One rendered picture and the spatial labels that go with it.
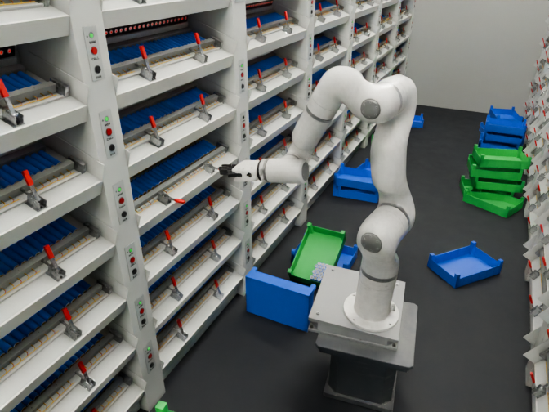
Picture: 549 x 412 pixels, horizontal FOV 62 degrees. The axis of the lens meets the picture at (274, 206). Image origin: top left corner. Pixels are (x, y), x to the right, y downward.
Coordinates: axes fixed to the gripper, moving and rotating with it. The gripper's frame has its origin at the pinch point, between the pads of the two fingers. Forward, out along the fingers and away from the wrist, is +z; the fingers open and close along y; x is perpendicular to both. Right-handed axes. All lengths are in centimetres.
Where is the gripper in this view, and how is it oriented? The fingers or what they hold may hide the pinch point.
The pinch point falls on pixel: (225, 169)
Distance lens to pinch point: 167.6
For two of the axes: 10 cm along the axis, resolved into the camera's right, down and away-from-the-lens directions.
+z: -8.9, -0.6, 4.5
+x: -1.5, -9.0, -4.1
